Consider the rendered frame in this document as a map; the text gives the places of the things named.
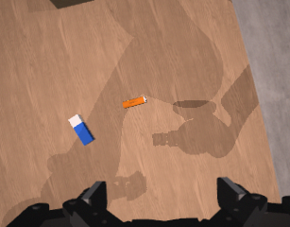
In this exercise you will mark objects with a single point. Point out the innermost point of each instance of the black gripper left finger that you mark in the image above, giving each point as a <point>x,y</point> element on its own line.
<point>71,214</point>

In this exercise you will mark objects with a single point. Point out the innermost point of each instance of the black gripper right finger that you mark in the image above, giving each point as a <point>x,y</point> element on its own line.
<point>240,208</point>

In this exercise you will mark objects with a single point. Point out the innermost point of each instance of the orange aa battery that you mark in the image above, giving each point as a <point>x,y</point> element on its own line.
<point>134,102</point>

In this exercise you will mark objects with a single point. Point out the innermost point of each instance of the blue and white eraser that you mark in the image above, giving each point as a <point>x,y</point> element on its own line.
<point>81,129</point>

